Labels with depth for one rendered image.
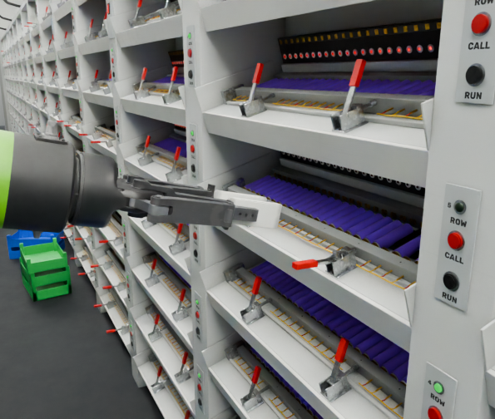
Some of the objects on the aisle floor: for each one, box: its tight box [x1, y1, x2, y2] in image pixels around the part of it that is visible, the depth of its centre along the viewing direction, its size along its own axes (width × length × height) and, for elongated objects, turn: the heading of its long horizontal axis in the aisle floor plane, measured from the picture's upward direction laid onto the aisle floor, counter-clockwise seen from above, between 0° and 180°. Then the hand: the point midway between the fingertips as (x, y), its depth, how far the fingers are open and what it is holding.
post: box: [403, 0, 495, 419], centre depth 57 cm, size 20×9×175 cm, turn 117°
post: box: [109, 0, 179, 387], centre depth 177 cm, size 20×9×175 cm, turn 117°
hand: (247, 209), depth 60 cm, fingers open, 3 cm apart
